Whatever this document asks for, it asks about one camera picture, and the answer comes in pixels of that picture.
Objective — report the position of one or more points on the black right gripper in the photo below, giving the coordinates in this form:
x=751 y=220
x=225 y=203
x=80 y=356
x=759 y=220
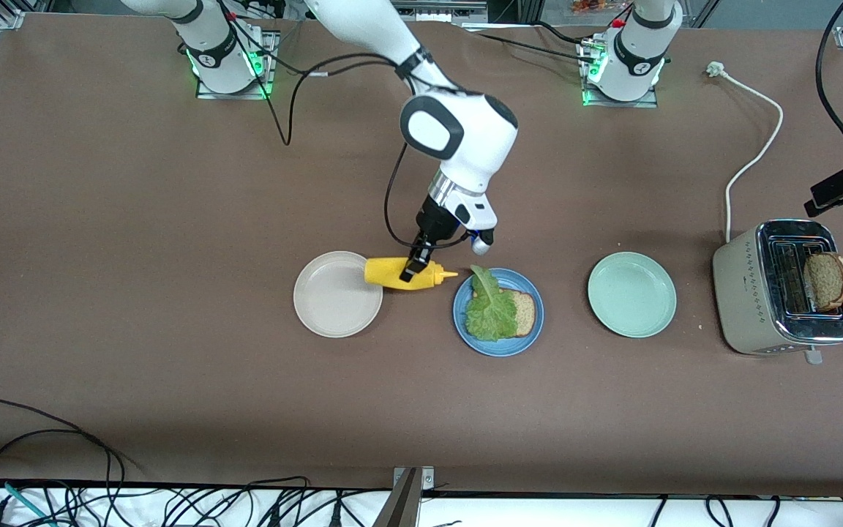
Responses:
x=434 y=220

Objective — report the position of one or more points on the yellow mustard squeeze bottle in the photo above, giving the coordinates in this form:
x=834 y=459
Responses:
x=392 y=272

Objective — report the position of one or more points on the green lettuce leaf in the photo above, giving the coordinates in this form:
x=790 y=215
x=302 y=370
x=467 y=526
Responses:
x=491 y=315

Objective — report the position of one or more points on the brown bread slice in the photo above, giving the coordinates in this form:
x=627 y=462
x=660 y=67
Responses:
x=525 y=313
x=825 y=282

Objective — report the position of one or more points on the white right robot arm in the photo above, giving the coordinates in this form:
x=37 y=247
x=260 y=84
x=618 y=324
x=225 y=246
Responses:
x=465 y=139

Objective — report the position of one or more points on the beige round plate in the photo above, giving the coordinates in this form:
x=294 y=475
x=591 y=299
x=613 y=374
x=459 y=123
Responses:
x=334 y=300

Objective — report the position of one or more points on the blue round plate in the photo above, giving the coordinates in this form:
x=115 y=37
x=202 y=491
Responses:
x=498 y=350

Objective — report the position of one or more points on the pale green round plate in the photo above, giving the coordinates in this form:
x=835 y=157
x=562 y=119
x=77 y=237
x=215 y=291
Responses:
x=631 y=294

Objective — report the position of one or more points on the beige chrome toaster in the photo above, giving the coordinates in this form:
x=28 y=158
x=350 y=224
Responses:
x=740 y=293

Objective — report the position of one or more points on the dark grey slanted pole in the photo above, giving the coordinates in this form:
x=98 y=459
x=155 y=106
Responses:
x=399 y=509

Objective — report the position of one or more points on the orange snack packet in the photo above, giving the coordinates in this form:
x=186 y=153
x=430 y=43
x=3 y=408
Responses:
x=597 y=6

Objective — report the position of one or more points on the small metal edge bracket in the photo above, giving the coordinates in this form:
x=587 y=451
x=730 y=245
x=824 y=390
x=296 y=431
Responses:
x=427 y=479

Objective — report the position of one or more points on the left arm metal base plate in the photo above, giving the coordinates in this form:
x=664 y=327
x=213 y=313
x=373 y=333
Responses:
x=623 y=104

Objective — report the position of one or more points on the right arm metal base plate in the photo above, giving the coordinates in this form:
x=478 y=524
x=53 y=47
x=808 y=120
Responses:
x=271 y=69

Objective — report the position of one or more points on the grey metal rail box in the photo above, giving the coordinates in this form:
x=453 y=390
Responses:
x=451 y=9

